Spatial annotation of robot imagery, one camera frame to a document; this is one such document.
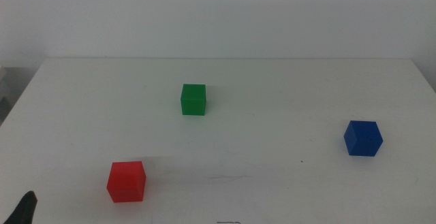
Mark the red cube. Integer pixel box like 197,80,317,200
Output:
106,161,147,204

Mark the grey background furniture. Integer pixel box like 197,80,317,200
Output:
0,65,9,116

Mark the blue cube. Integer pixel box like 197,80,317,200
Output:
343,120,384,157

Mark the green cube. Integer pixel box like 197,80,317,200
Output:
180,83,207,116

